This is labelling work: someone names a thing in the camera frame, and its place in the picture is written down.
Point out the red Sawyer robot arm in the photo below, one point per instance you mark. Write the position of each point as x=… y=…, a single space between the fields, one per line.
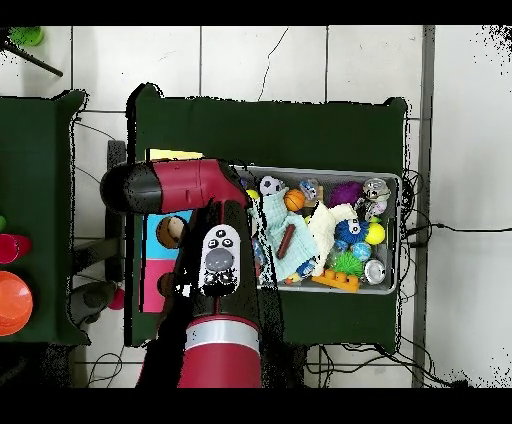
x=180 y=188

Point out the silver mesh bin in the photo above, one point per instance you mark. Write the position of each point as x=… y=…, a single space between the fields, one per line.
x=344 y=172

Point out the wooden box with three holes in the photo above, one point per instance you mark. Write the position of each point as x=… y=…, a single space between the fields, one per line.
x=156 y=248

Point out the yellow ball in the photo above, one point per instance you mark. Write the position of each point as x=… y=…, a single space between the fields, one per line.
x=252 y=194

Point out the mint green cloth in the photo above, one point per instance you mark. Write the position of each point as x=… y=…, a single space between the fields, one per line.
x=276 y=216

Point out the black and white soccer ball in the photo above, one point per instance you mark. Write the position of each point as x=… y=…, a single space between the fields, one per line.
x=270 y=186

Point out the small orange basketball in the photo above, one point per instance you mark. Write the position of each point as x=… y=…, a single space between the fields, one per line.
x=294 y=200

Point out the brown toy sausage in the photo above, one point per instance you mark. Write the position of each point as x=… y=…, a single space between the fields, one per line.
x=286 y=242

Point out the cream cloth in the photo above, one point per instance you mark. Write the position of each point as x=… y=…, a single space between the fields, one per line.
x=326 y=228

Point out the dark green table cloth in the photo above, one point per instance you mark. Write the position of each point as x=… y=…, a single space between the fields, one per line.
x=36 y=160
x=260 y=136

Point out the purple spiky ball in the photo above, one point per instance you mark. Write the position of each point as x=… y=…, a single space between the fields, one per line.
x=346 y=194

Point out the long orange toy brick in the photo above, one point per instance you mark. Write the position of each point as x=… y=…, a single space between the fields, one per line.
x=336 y=282

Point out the black metal stand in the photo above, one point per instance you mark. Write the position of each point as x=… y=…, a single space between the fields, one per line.
x=116 y=150

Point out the grey rounded device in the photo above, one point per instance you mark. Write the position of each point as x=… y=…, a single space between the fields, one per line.
x=92 y=300

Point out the pink cup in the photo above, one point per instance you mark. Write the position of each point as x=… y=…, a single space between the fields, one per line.
x=10 y=248

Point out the small green ball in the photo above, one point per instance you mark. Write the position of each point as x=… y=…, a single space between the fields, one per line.
x=1 y=224

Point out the orange round disc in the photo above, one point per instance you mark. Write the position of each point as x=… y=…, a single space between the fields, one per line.
x=14 y=304

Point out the black rod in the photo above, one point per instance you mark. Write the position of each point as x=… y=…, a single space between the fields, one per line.
x=36 y=62

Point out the green round object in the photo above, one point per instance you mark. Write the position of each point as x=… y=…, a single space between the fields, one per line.
x=26 y=36

